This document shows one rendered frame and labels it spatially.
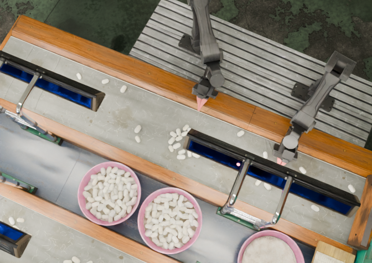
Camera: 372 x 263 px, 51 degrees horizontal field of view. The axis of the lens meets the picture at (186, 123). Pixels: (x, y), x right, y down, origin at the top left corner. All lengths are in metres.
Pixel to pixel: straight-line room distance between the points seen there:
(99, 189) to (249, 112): 0.74
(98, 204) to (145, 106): 0.48
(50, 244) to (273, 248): 0.92
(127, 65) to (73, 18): 1.19
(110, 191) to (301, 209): 0.82
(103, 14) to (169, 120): 1.37
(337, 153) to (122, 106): 0.97
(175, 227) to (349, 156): 0.80
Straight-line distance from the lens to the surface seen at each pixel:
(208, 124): 1.75
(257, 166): 1.35
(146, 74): 1.82
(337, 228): 1.77
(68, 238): 1.75
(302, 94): 1.93
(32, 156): 1.92
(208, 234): 1.74
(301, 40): 2.85
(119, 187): 1.71
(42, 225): 1.79
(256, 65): 1.97
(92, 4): 2.99
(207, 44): 1.54
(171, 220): 1.67
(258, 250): 1.70
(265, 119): 1.75
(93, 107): 1.46
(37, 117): 1.86
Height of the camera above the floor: 2.41
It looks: 73 degrees down
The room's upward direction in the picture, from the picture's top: 4 degrees counter-clockwise
